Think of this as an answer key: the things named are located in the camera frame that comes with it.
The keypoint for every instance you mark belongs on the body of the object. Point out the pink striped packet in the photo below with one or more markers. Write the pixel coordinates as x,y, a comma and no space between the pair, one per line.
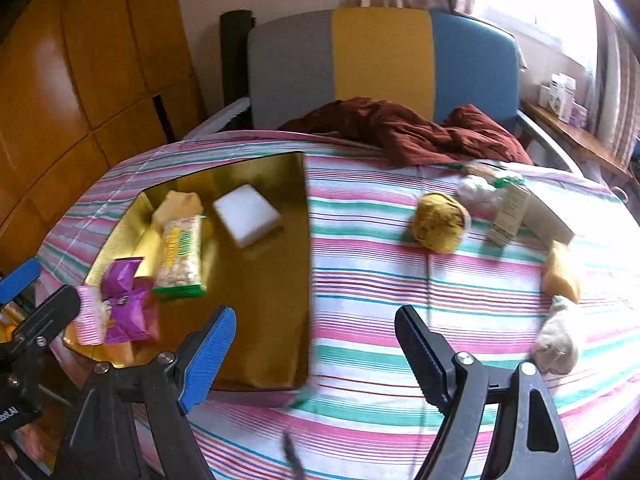
90,315

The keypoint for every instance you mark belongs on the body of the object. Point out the small printed carton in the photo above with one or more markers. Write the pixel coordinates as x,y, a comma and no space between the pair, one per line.
507,215

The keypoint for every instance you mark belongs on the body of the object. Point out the small white box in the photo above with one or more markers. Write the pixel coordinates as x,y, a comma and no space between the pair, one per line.
544,96

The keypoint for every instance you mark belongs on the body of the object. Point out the yellow sponge block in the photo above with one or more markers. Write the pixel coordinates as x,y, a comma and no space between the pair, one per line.
562,275

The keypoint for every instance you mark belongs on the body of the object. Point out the yellow plush toy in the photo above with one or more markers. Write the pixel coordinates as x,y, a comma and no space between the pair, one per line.
440,222

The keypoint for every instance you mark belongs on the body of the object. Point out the bright window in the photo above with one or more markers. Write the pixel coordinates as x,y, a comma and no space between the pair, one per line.
535,5

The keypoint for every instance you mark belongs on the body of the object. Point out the small purple box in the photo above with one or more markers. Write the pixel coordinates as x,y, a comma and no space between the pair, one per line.
578,115

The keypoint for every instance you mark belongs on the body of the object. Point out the white sponge block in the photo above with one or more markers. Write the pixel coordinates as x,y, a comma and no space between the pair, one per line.
247,212

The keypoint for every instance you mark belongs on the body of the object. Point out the gold rectangular tin box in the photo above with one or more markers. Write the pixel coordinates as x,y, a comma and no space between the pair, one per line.
270,310

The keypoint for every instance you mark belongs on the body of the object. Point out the large white box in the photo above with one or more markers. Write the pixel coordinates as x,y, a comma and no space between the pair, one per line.
547,217

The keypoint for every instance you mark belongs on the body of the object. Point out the orange wooden wardrobe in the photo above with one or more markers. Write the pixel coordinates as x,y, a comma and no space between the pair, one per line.
75,85

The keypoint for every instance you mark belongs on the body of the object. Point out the dark red cloth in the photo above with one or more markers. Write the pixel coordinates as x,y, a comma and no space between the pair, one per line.
410,130

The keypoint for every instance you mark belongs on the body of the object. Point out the pink green striped tablecloth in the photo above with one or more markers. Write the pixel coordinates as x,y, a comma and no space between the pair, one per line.
370,285

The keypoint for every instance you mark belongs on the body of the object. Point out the grey yellow blue chair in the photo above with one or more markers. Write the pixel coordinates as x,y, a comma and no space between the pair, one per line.
380,55

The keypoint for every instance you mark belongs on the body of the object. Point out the wooden bench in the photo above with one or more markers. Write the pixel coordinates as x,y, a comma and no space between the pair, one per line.
580,135

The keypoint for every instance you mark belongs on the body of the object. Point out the white ball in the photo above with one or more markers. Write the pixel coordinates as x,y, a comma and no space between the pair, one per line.
472,190

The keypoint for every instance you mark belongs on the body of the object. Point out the purple snack packet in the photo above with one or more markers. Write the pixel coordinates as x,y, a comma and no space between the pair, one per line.
132,317
122,277

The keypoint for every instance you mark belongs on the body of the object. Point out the tall white box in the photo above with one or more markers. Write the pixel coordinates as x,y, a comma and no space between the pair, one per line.
562,97

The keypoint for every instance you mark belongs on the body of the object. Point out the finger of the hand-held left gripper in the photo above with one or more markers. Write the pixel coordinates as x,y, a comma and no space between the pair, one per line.
50,312
20,277

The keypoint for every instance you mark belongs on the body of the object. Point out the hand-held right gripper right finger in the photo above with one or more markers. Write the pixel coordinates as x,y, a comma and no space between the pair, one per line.
422,360

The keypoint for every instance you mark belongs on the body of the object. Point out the white fluffy cloth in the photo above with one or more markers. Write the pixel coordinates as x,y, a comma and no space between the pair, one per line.
555,340

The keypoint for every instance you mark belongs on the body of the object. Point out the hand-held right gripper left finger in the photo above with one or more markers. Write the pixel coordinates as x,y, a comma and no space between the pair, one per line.
205,360

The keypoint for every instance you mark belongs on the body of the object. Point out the green edged cracker packet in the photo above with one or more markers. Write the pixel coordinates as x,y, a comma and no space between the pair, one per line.
180,255

